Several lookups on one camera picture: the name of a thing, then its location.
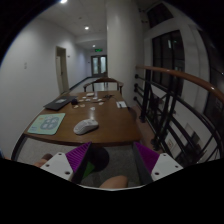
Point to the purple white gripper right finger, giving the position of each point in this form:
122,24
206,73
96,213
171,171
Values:
153,166

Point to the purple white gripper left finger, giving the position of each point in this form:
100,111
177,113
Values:
73,165

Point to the white computer mouse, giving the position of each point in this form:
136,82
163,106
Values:
85,126

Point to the light green mouse pad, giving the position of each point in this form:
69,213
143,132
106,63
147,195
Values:
46,124

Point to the person's hand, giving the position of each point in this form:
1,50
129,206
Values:
116,182

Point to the wooden handrail with black balusters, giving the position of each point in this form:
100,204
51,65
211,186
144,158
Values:
180,130

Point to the small black round object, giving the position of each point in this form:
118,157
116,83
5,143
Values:
74,102

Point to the dark closed laptop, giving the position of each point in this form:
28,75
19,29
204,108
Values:
59,103

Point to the white paper card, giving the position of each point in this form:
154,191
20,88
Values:
121,104

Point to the wooden chair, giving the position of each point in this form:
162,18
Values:
104,80

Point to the double door with windows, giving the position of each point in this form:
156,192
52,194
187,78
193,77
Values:
99,65

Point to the side doorway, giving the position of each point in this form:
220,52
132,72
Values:
61,70

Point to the dark window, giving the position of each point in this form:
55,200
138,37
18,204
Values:
168,52

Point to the green exit sign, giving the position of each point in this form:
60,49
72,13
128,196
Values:
98,50

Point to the black table pedestal base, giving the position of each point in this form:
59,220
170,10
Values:
99,158

